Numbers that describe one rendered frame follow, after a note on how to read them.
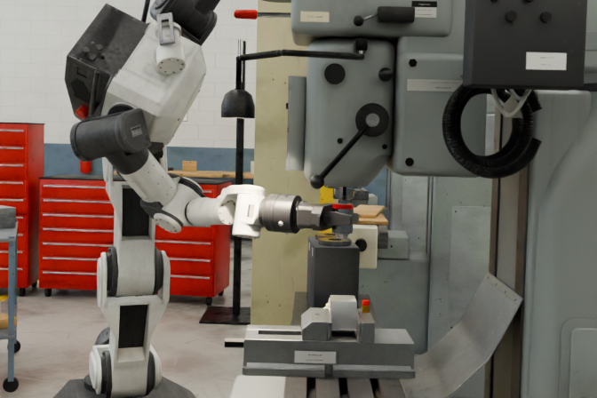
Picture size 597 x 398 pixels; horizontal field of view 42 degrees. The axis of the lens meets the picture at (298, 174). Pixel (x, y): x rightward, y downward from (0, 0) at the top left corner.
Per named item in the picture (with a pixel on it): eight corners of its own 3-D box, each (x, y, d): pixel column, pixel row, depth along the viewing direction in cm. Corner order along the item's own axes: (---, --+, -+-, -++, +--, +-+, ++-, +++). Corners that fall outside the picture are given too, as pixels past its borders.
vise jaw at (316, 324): (301, 340, 155) (302, 321, 155) (300, 325, 167) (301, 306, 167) (331, 341, 155) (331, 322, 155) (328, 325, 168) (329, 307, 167)
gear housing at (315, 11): (290, 33, 160) (290, -16, 159) (292, 46, 184) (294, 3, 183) (452, 36, 159) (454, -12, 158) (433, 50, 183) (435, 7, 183)
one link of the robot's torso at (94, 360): (88, 381, 247) (89, 340, 246) (151, 376, 254) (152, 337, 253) (94, 403, 228) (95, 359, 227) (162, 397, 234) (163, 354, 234)
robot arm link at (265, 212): (276, 190, 176) (232, 187, 180) (270, 236, 174) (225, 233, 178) (293, 199, 186) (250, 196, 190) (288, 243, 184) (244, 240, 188)
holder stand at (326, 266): (313, 317, 205) (314, 242, 204) (306, 298, 227) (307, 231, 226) (357, 317, 206) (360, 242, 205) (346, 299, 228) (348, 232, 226)
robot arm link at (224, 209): (250, 183, 178) (215, 186, 188) (245, 221, 177) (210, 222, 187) (272, 189, 183) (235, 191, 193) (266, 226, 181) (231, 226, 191)
